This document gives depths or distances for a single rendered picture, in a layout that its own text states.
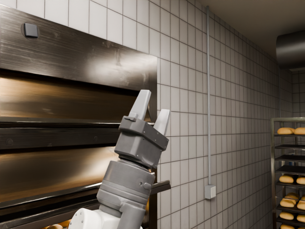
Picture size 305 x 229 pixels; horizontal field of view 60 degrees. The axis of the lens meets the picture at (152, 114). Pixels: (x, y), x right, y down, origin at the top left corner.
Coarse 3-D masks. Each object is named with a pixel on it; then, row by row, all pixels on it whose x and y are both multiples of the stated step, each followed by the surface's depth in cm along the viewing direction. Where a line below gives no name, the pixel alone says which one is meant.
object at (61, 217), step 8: (168, 184) 129; (152, 192) 119; (88, 208) 92; (96, 208) 95; (56, 216) 83; (64, 216) 85; (72, 216) 87; (24, 224) 75; (32, 224) 77; (40, 224) 79; (48, 224) 80
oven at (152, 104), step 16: (0, 128) 84; (16, 128) 88; (32, 128) 92; (48, 128) 97; (64, 128) 102; (80, 128) 107; (96, 128) 114; (112, 128) 121; (0, 144) 84; (16, 144) 88; (32, 144) 92; (48, 144) 97; (64, 144) 102; (80, 144) 108; (80, 192) 107; (96, 192) 113; (16, 208) 87; (32, 208) 92; (48, 208) 106; (144, 224) 141
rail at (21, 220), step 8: (160, 184) 125; (88, 200) 93; (96, 200) 96; (56, 208) 84; (64, 208) 86; (72, 208) 88; (80, 208) 90; (24, 216) 77; (32, 216) 77; (40, 216) 79; (48, 216) 81; (0, 224) 71; (8, 224) 72; (16, 224) 74
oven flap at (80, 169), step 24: (96, 144) 118; (0, 168) 85; (24, 168) 91; (48, 168) 97; (72, 168) 105; (96, 168) 113; (0, 192) 83; (24, 192) 88; (48, 192) 94; (72, 192) 99
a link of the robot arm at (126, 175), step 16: (128, 128) 45; (144, 128) 46; (128, 144) 46; (144, 144) 46; (160, 144) 50; (112, 160) 46; (128, 160) 47; (144, 160) 46; (112, 176) 44; (128, 176) 44; (144, 176) 45; (144, 192) 45
